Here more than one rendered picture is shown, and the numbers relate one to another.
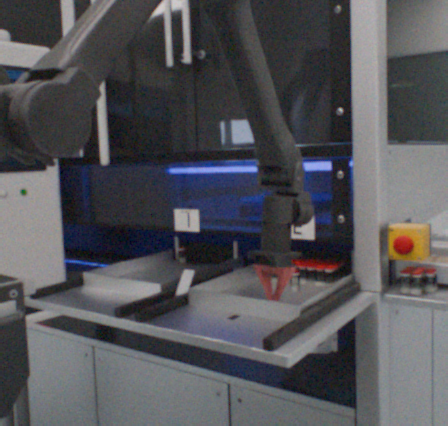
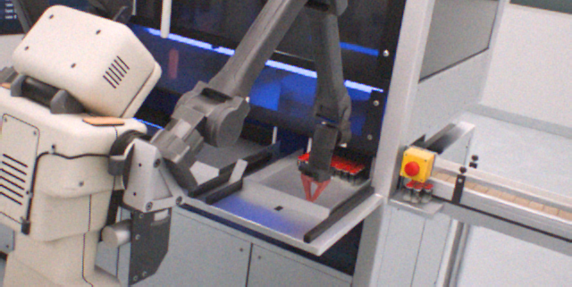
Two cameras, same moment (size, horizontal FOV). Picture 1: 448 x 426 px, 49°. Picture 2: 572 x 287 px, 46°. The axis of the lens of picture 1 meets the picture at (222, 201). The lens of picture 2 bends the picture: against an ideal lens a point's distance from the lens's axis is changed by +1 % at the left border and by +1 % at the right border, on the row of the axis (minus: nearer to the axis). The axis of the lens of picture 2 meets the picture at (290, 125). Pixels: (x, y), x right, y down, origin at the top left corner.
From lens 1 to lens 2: 78 cm
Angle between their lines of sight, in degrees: 16
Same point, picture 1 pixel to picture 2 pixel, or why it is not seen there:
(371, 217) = (392, 141)
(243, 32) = (329, 29)
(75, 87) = (239, 110)
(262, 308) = (301, 205)
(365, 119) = (404, 66)
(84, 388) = not seen: hidden behind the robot
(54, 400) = not seen: hidden behind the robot
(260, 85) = (332, 60)
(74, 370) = not seen: hidden behind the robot
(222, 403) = (243, 257)
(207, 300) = (257, 189)
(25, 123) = (215, 136)
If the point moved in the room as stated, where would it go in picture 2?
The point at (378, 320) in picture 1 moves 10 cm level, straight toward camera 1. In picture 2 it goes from (382, 216) to (380, 232)
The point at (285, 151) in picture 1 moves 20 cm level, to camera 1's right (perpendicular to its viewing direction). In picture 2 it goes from (340, 101) to (420, 109)
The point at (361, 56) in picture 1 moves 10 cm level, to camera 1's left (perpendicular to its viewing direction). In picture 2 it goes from (411, 15) to (374, 11)
